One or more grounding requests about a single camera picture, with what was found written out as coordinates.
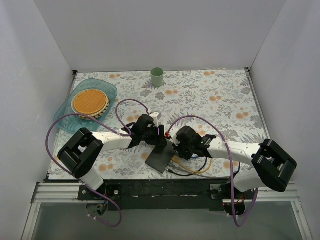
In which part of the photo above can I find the yellow ethernet cable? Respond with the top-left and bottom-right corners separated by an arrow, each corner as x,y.
173,158 -> 214,175

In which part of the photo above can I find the black network switch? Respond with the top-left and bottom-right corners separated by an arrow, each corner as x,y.
145,140 -> 176,174

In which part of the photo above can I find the black ethernet cable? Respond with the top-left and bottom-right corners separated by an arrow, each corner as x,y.
166,157 -> 208,177

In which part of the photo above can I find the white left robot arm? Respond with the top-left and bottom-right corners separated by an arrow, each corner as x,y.
57,112 -> 167,200

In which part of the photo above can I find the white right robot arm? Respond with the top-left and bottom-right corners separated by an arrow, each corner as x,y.
170,126 -> 298,199

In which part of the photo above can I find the floral table mat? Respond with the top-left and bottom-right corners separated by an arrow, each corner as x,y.
48,69 -> 272,181

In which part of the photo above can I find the green plastic cup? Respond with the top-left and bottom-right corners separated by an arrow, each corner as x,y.
150,67 -> 164,88

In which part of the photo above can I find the orange woven plate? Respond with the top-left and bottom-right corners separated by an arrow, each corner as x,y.
71,88 -> 111,119

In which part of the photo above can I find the teal plastic tray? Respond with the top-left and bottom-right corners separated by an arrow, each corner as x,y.
54,78 -> 118,134

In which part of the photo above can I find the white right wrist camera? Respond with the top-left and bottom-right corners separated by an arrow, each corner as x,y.
164,127 -> 180,146

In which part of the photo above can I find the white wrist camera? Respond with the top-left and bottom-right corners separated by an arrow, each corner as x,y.
164,127 -> 180,146
149,112 -> 162,127

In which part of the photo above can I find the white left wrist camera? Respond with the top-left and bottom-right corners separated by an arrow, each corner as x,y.
149,112 -> 162,127

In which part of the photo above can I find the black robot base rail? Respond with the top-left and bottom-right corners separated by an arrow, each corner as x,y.
77,178 -> 232,211

